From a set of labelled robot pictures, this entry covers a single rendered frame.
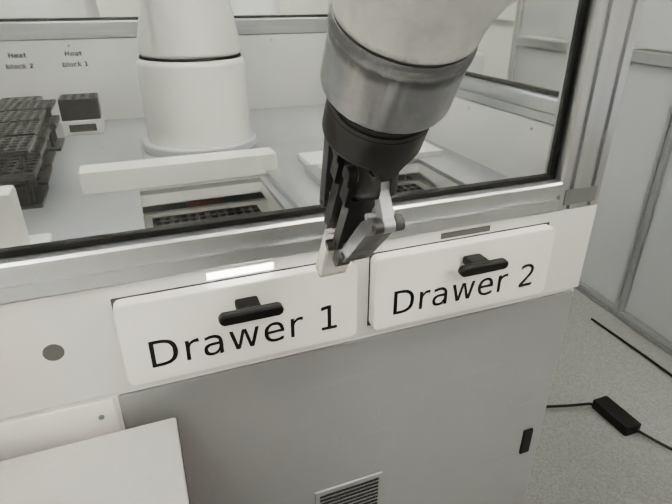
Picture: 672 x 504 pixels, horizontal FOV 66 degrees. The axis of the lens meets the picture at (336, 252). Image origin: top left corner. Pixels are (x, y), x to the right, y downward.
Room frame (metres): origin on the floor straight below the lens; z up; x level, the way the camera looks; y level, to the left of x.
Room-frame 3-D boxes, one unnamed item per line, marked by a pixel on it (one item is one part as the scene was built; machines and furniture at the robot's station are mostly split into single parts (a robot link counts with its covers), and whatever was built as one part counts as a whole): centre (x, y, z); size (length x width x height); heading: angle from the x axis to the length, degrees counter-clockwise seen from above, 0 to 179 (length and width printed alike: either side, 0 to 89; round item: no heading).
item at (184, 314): (0.54, 0.11, 0.87); 0.29 x 0.02 x 0.11; 111
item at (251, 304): (0.51, 0.10, 0.91); 0.07 x 0.04 x 0.01; 111
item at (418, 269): (0.65, -0.18, 0.87); 0.29 x 0.02 x 0.11; 111
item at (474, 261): (0.63, -0.19, 0.91); 0.07 x 0.04 x 0.01; 111
